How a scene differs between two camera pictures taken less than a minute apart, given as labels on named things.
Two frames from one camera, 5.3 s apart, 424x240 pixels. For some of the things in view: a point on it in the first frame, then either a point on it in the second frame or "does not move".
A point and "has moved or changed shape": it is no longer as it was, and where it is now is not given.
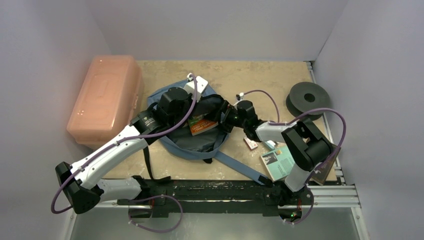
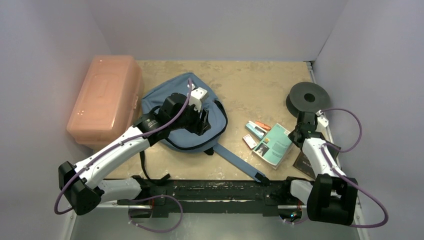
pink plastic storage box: (111, 91) does not move
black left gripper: (196, 105) -> (201, 123)
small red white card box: (251, 144) does not move
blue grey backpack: (198, 131) has moved or changed shape
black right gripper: (230, 117) -> (298, 134)
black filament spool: (305, 97) does not move
